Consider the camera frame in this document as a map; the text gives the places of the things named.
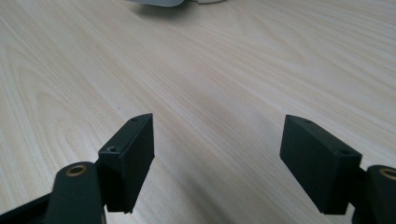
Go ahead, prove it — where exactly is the white pedal bin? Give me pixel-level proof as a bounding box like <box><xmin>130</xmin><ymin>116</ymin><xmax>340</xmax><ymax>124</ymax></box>
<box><xmin>125</xmin><ymin>0</ymin><xmax>227</xmax><ymax>8</ymax></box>

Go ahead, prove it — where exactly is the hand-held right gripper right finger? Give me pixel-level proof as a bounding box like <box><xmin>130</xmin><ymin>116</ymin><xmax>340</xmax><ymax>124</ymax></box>
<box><xmin>278</xmin><ymin>114</ymin><xmax>363</xmax><ymax>216</ymax></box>

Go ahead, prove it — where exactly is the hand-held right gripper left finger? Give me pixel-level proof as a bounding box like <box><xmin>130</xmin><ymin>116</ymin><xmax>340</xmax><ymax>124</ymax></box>
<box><xmin>97</xmin><ymin>113</ymin><xmax>156</xmax><ymax>215</ymax></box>

